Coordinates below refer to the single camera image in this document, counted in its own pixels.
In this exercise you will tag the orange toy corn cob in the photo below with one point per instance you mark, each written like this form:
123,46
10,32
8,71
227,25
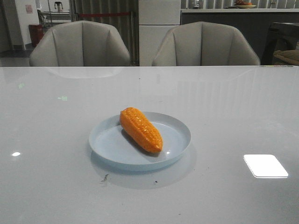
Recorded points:
141,130

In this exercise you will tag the light blue round plate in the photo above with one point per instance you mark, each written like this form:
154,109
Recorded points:
118,150

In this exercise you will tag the right beige upholstered chair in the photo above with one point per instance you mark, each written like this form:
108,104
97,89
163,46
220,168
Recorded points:
205,44

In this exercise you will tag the beige upholstered chair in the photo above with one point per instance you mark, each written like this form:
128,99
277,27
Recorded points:
205,44
80,43

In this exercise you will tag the white cabinet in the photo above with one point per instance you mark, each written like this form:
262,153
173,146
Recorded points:
156,17

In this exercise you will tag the left beige upholstered chair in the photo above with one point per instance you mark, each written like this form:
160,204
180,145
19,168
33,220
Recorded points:
80,43

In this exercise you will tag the red barrier belt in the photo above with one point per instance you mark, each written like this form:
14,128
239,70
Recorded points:
104,15

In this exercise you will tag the dark grey counter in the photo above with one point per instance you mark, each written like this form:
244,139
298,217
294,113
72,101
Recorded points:
253,23

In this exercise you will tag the red trash bin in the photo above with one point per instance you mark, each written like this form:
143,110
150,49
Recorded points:
36,33

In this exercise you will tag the fruit bowl on counter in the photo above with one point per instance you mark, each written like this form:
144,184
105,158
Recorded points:
243,4

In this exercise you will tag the olive cushion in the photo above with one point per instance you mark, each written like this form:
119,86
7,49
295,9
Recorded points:
288,56

